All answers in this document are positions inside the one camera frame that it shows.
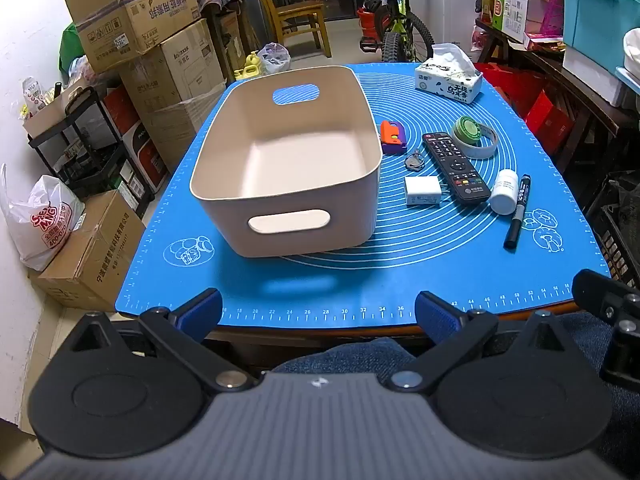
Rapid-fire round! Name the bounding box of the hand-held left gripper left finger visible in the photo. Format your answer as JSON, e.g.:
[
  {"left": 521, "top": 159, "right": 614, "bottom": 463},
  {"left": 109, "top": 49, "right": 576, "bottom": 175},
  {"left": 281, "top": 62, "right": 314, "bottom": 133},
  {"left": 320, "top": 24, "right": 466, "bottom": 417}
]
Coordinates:
[{"left": 67, "top": 287, "right": 258, "bottom": 392}]

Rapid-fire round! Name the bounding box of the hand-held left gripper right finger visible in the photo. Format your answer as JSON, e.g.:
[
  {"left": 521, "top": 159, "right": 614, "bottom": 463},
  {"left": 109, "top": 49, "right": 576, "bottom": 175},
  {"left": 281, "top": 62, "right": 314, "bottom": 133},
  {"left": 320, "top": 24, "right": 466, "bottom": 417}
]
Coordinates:
[{"left": 390, "top": 290, "right": 572, "bottom": 394}]

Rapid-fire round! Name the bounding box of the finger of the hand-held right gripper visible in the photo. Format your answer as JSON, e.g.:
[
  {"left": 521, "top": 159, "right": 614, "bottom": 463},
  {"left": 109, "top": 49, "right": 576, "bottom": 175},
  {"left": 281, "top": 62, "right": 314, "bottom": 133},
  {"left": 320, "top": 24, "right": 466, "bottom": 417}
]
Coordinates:
[{"left": 572, "top": 269, "right": 640, "bottom": 387}]

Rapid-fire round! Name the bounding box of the clear packing tape roll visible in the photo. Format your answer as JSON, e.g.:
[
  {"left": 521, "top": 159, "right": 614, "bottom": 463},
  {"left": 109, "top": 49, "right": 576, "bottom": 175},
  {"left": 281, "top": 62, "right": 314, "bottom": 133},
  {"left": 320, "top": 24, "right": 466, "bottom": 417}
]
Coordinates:
[{"left": 452, "top": 122, "right": 500, "bottom": 160}]

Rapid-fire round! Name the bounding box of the beige plastic storage bin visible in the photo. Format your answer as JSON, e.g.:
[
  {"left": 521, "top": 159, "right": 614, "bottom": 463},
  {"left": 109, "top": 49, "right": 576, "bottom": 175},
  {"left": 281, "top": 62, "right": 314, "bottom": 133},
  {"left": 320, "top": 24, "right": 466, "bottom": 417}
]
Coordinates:
[{"left": 189, "top": 65, "right": 384, "bottom": 259}]

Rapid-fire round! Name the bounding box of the person's right leg in jeans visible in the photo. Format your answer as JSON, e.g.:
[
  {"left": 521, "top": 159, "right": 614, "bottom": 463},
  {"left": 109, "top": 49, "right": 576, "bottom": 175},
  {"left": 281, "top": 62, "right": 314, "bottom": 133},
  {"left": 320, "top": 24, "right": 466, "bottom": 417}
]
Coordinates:
[{"left": 560, "top": 310, "right": 640, "bottom": 466}]

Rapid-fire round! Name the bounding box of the person's leg in jeans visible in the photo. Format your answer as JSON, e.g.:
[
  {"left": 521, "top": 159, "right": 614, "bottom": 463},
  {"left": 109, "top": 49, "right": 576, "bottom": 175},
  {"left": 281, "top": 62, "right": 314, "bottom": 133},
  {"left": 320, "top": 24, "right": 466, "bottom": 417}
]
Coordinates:
[
  {"left": 269, "top": 337, "right": 417, "bottom": 377},
  {"left": 560, "top": 310, "right": 640, "bottom": 466}
]

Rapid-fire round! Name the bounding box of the black plastic crate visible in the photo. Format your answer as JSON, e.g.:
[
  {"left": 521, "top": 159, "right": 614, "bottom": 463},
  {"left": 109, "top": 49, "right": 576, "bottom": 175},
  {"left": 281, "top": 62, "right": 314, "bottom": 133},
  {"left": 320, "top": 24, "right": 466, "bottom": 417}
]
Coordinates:
[{"left": 584, "top": 170, "right": 640, "bottom": 292}]

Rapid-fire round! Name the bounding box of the person's left leg in jeans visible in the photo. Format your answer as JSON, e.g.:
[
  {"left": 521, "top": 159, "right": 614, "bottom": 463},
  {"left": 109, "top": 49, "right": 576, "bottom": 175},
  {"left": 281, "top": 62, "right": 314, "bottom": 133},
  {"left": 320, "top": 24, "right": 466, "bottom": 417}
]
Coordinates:
[{"left": 269, "top": 337, "right": 417, "bottom": 377}]

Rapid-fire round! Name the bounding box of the cardboard box with black print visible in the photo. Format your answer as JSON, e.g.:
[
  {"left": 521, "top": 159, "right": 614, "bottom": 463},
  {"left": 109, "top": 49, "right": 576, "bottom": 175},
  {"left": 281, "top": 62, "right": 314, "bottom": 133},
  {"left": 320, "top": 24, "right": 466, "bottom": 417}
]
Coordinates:
[{"left": 36, "top": 189, "right": 147, "bottom": 314}]

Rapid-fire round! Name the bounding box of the blue silicone baking mat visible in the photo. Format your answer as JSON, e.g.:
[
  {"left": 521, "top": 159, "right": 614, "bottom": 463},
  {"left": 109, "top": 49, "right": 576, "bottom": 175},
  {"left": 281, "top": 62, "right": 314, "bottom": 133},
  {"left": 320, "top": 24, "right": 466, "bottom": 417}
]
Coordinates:
[{"left": 115, "top": 62, "right": 613, "bottom": 329}]

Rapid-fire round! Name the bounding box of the white charger plug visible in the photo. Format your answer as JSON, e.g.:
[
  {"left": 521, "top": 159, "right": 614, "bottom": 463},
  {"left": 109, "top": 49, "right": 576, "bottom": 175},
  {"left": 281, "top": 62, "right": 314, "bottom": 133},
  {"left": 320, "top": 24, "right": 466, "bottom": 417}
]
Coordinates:
[{"left": 404, "top": 175, "right": 444, "bottom": 208}]

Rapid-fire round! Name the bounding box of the black marker pen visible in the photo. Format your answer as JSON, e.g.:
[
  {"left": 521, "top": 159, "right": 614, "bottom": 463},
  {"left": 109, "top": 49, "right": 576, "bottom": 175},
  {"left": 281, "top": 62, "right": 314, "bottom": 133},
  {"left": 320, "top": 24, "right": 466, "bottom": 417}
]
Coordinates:
[{"left": 503, "top": 174, "right": 532, "bottom": 250}]

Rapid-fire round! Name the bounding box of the small white pill bottle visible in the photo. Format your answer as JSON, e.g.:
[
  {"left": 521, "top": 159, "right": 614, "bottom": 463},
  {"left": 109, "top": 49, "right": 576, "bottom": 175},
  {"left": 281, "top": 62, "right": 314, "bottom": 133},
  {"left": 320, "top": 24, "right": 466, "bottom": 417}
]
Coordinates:
[{"left": 489, "top": 169, "right": 521, "bottom": 215}]

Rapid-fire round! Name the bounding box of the black remote control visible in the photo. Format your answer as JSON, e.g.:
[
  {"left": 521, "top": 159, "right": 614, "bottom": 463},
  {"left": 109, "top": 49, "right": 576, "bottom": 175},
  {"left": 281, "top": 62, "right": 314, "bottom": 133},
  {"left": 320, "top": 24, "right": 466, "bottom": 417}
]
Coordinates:
[{"left": 422, "top": 131, "right": 492, "bottom": 206}]

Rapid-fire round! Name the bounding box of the red white appliance box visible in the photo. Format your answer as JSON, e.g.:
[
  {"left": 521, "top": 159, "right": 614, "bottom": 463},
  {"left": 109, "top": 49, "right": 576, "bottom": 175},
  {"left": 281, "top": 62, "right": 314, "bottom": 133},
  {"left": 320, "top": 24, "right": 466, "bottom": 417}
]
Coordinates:
[{"left": 102, "top": 85, "right": 169, "bottom": 194}]

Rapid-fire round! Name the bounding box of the creased cardboard box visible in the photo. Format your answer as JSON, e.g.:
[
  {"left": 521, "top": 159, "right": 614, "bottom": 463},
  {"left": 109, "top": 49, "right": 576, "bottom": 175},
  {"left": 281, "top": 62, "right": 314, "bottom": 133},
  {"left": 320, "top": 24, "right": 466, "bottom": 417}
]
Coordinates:
[{"left": 144, "top": 94, "right": 222, "bottom": 177}]

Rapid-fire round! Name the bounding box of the white red printed plastic bag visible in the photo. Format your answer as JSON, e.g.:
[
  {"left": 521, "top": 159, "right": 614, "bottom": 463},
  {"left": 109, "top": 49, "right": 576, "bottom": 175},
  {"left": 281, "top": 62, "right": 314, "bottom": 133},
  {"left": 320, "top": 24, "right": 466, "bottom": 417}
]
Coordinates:
[{"left": 0, "top": 162, "right": 87, "bottom": 274}]

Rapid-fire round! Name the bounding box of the orange purple plastic toy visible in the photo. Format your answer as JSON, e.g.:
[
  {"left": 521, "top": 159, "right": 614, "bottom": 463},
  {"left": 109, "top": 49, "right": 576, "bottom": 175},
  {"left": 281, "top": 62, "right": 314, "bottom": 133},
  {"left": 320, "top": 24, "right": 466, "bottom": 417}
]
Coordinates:
[{"left": 379, "top": 119, "right": 409, "bottom": 156}]

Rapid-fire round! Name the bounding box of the green round disc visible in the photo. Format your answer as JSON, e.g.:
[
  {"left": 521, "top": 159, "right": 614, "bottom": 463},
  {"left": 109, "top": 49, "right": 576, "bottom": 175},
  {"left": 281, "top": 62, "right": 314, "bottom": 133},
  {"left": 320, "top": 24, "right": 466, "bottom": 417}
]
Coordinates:
[{"left": 454, "top": 116, "right": 482, "bottom": 145}]

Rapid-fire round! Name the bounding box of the black metal rack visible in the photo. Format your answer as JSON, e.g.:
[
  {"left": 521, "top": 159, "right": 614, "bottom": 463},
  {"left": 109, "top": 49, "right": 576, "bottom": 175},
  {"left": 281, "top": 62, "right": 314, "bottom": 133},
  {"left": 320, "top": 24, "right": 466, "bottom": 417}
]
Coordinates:
[{"left": 27, "top": 85, "right": 157, "bottom": 219}]

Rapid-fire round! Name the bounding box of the dark wooden side table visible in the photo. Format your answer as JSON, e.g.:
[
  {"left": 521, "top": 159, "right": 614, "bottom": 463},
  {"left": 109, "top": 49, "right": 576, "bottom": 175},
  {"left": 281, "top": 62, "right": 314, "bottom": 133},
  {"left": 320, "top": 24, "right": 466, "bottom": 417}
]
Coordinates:
[{"left": 474, "top": 19, "right": 640, "bottom": 202}]

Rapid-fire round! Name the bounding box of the stack of red gift boxes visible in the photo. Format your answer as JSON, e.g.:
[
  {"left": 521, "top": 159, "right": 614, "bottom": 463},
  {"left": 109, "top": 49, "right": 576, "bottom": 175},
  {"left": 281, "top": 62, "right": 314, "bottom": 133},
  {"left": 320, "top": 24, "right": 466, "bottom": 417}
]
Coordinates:
[{"left": 474, "top": 62, "right": 577, "bottom": 157}]

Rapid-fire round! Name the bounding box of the white foam box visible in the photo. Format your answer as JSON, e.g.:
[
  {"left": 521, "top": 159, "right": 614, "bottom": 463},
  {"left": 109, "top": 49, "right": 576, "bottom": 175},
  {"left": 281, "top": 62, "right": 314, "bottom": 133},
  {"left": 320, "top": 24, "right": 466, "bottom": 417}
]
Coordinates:
[{"left": 562, "top": 49, "right": 627, "bottom": 107}]

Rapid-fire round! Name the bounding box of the white printed tissue box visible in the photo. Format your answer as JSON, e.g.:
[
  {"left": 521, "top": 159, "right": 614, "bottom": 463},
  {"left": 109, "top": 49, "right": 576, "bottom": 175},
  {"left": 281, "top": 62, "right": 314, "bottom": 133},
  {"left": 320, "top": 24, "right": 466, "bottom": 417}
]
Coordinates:
[{"left": 414, "top": 42, "right": 484, "bottom": 101}]

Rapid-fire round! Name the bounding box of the large stacked cardboard box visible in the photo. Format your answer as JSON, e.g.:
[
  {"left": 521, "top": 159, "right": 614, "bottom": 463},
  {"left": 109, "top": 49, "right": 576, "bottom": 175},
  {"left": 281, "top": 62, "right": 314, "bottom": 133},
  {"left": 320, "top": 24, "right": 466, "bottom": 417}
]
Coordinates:
[{"left": 119, "top": 19, "right": 227, "bottom": 117}]

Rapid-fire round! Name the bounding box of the small cardboard box on rack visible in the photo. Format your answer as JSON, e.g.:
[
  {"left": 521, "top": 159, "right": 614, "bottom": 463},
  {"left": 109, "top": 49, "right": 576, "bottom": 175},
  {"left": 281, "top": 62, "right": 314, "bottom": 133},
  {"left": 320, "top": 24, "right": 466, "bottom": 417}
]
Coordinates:
[{"left": 22, "top": 79, "right": 102, "bottom": 142}]

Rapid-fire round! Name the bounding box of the tied white plastic bag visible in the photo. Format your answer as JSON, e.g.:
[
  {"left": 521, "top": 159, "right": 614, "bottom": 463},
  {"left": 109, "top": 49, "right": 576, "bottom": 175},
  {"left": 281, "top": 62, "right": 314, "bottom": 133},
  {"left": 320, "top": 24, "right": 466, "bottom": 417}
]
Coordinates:
[{"left": 257, "top": 42, "right": 292, "bottom": 76}]

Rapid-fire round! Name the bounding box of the teal plastic storage box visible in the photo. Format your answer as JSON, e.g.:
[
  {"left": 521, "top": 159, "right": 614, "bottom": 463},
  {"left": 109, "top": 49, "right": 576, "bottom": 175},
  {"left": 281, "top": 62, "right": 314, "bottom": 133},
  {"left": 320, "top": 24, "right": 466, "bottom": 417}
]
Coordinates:
[{"left": 557, "top": 0, "right": 640, "bottom": 67}]

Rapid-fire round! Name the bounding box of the pink plastic basket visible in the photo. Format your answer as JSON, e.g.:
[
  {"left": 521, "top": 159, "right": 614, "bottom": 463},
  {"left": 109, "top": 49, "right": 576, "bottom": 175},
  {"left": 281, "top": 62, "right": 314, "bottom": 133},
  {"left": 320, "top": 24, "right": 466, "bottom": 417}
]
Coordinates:
[{"left": 524, "top": 0, "right": 569, "bottom": 52}]

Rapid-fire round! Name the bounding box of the green black bicycle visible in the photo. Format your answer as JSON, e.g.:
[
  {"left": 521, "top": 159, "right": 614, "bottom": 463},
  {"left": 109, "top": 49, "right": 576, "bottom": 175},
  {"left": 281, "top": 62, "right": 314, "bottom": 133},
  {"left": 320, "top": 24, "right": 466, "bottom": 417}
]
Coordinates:
[{"left": 349, "top": 0, "right": 437, "bottom": 64}]

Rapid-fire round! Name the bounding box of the green bag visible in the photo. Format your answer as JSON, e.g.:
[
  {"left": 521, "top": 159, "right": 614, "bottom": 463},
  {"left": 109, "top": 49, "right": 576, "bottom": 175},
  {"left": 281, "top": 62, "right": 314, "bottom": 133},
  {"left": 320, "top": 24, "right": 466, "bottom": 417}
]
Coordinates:
[{"left": 58, "top": 24, "right": 97, "bottom": 77}]

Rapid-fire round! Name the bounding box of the open cardboard box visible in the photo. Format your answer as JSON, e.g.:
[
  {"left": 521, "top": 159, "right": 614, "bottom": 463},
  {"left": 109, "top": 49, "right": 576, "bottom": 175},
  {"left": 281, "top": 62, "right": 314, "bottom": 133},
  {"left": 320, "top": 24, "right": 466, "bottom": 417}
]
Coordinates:
[{"left": 64, "top": 0, "right": 202, "bottom": 57}]

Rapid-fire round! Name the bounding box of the green white carton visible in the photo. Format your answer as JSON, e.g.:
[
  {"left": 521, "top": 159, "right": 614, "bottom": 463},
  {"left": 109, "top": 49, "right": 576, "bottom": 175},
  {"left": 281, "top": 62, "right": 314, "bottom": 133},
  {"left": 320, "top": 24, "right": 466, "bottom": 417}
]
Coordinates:
[{"left": 492, "top": 0, "right": 544, "bottom": 44}]

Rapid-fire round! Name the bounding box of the wooden chair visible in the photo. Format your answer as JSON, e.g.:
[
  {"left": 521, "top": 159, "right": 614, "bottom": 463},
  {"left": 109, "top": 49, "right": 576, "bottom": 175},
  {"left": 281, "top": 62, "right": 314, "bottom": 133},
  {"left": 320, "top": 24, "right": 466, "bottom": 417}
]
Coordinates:
[{"left": 249, "top": 0, "right": 333, "bottom": 59}]

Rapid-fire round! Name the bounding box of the white refrigerator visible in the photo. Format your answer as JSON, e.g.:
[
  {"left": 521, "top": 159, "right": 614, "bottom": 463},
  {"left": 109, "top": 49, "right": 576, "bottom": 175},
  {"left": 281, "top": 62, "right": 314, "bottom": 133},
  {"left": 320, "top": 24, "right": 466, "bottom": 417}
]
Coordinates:
[{"left": 407, "top": 0, "right": 484, "bottom": 57}]

